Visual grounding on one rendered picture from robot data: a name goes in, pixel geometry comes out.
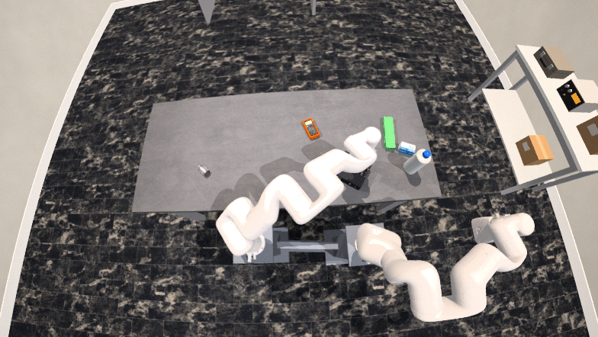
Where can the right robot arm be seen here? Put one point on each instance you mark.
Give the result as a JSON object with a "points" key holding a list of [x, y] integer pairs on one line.
{"points": [[469, 276]]}

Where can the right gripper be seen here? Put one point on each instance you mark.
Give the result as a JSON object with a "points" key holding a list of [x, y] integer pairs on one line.
{"points": [[479, 226]]}

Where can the green pencil case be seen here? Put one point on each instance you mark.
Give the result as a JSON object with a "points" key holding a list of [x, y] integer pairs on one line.
{"points": [[388, 130]]}

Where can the orange multimeter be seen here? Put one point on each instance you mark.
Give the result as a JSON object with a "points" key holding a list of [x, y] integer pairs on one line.
{"points": [[311, 128]]}

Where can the white bottle with blue cap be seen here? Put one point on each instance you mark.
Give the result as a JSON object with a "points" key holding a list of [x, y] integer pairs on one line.
{"points": [[417, 161]]}

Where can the dark grey lighting desk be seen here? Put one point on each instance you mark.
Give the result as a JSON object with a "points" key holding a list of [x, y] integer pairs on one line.
{"points": [[354, 180]]}

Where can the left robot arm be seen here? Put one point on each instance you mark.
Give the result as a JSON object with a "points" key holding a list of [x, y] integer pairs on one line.
{"points": [[241, 216]]}

